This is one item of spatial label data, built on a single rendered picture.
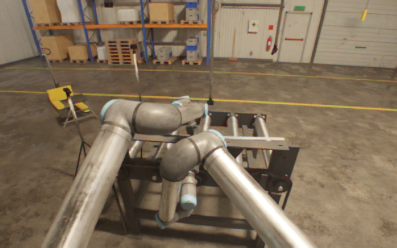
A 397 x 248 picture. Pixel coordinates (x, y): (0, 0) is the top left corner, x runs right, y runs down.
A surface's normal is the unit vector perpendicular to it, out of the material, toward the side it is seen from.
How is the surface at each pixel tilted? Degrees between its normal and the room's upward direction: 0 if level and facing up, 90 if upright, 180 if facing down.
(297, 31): 90
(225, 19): 90
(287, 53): 90
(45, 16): 90
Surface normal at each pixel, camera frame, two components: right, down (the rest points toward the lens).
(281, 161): -0.11, 0.48
